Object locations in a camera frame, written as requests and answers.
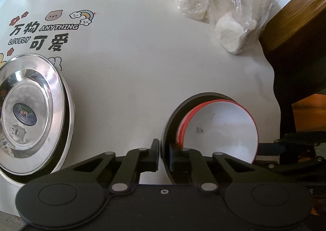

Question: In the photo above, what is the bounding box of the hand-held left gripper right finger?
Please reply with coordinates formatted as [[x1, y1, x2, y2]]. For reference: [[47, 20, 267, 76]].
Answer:
[[169, 144, 258, 193]]

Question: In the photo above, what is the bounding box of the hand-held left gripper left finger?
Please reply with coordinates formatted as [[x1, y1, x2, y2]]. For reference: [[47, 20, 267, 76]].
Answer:
[[73, 139, 160, 194]]

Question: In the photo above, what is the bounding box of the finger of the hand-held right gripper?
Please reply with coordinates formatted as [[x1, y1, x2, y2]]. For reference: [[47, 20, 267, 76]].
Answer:
[[255, 156, 326, 178], [258, 132, 326, 156]]

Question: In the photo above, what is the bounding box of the small deep steel bowl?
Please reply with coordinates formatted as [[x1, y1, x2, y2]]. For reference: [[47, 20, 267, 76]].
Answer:
[[161, 92, 259, 186]]

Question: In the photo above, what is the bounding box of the plain steel plate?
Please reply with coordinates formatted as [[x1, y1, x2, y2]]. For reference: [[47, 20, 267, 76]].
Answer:
[[0, 67, 76, 189]]

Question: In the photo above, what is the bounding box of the steel plate with round label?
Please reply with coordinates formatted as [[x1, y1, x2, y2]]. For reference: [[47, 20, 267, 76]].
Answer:
[[0, 53, 65, 175]]

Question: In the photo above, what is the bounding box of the orange object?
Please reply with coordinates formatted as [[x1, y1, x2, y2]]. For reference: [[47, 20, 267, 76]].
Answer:
[[291, 93, 326, 135]]

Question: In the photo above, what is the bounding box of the white printed tablecloth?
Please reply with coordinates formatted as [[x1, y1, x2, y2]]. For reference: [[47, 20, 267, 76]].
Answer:
[[0, 0, 281, 191]]

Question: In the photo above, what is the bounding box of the plastic bag of white buns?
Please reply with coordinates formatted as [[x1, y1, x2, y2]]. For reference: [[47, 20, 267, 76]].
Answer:
[[174, 0, 276, 55]]

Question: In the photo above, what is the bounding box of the brown wooden frame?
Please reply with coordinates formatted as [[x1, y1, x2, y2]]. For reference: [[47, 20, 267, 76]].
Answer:
[[258, 0, 326, 53]]

